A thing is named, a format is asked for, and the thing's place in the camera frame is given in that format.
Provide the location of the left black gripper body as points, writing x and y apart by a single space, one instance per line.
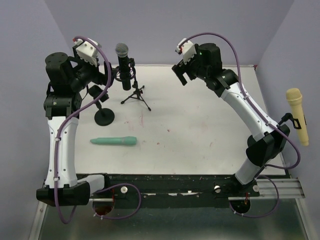
87 72

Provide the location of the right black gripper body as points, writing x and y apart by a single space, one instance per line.
193 69

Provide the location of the black round-base mic stand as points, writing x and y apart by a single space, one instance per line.
104 116

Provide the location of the teal microphone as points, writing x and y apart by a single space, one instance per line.
122 141

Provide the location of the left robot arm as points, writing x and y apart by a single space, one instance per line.
68 76

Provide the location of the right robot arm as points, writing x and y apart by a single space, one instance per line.
267 138

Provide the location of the black microphone silver grille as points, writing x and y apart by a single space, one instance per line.
124 70

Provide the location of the black tripod mic stand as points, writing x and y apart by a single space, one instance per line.
138 91

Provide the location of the cream microphone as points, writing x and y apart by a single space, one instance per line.
294 99

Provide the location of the right black round-base stand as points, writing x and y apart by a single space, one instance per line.
287 117

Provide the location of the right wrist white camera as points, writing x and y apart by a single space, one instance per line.
187 50

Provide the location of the wrist white camera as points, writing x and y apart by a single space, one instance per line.
87 51
187 50

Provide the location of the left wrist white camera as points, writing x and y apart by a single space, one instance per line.
87 51

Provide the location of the black mounting rail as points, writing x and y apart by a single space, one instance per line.
171 191

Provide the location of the aluminium frame rail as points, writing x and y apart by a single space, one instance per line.
281 187

